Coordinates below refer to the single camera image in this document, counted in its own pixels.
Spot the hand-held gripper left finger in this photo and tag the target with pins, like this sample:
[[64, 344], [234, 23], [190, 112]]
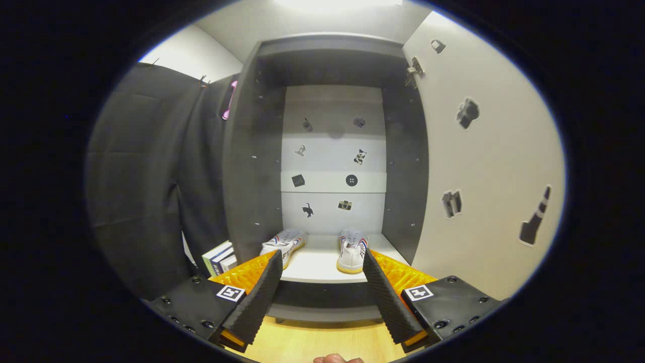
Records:
[[259, 302]]

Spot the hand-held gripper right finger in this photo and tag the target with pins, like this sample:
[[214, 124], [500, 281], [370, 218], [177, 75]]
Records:
[[388, 302]]

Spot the white canvas shoe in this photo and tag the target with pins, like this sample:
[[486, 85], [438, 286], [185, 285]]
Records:
[[284, 242], [350, 252]]

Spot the dark grey shoe cabinet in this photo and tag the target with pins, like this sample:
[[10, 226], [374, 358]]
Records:
[[252, 176]]

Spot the metal cabinet door hinge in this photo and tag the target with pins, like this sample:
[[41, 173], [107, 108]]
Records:
[[415, 68]]

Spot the white grey book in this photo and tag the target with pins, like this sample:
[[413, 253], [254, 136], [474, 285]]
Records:
[[230, 263]]

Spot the large ceiling light panel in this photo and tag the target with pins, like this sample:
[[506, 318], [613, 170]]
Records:
[[337, 2]]

